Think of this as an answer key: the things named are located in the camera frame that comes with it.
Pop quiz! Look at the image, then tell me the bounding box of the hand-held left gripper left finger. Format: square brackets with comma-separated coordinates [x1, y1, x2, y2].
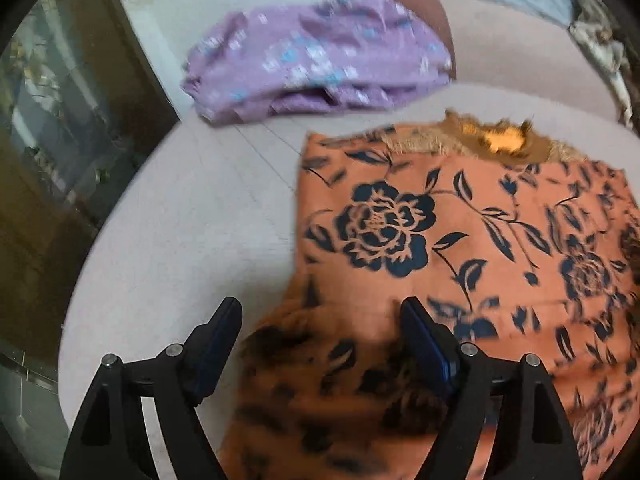
[59, 296, 244, 480]

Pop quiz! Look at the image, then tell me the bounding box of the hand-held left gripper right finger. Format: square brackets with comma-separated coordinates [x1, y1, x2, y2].
[400, 296, 585, 480]

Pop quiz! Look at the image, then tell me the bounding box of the orange black floral garment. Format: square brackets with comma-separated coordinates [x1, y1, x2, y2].
[217, 110, 640, 480]

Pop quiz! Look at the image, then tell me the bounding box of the beige quilted sofa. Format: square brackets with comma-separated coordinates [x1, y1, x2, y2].
[57, 0, 640, 480]

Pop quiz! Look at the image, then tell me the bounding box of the wooden cabinet with glass doors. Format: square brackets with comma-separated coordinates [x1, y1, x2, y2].
[0, 0, 181, 391]

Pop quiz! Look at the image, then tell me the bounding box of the purple floral garment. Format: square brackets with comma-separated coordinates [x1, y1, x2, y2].
[181, 0, 457, 126]

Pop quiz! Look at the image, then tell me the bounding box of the crumpled cream cloth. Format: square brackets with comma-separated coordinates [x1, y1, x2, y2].
[569, 0, 637, 128]

